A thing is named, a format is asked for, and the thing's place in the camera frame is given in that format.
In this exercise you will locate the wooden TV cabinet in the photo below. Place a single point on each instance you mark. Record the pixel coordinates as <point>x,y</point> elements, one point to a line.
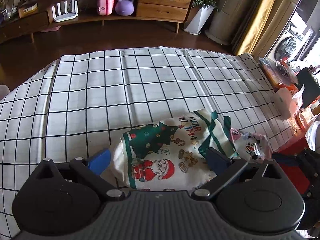
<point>51,14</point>

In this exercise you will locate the yellow curtain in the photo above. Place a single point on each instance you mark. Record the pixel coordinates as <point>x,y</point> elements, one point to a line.
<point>250,30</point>

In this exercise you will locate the checkered white tablecloth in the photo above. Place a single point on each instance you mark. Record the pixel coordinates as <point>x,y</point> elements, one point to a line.
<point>79,104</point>

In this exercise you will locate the washing machine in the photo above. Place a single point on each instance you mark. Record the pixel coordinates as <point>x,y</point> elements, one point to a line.
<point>290,43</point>

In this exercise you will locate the Christmas Santa cloth bag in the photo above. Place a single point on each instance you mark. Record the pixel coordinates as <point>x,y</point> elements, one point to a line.
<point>170,155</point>

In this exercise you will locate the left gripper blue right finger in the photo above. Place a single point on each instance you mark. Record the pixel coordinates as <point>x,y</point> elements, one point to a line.
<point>217,162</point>

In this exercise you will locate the purple kettlebell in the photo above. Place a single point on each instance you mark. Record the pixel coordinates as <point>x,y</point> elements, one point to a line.
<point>124,7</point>

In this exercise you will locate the printed small fabric pouch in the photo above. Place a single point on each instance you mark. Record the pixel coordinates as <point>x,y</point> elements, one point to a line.
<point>252,147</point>

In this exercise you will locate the red cardboard box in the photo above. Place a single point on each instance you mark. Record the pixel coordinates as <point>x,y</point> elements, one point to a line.
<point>286,158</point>

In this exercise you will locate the pink toy case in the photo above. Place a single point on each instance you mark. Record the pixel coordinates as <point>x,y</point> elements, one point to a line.
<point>105,7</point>

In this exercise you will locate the white plant pot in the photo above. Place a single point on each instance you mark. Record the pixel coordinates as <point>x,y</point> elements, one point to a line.
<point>197,18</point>

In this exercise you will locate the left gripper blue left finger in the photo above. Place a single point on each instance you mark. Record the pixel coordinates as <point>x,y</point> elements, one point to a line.
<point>99,162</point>

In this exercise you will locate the white wifi router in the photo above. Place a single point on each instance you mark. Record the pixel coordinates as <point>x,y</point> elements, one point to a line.
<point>68,12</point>

